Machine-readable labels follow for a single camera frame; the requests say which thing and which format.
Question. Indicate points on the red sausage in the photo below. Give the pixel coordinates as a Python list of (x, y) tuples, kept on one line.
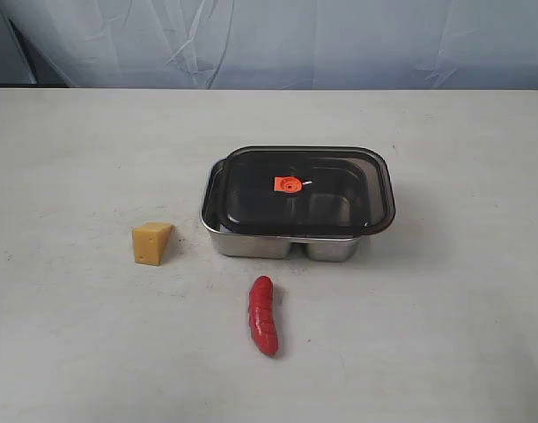
[(260, 316)]

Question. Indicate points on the stainless steel lunch box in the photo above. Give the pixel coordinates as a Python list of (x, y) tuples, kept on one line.
[(267, 247)]

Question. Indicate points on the yellow cheese wedge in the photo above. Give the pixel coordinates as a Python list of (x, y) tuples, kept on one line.
[(149, 242)]

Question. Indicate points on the dark transparent box lid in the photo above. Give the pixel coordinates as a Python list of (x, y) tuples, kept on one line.
[(336, 192)]

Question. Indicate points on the white backdrop cloth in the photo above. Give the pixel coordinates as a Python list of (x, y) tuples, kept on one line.
[(283, 45)]

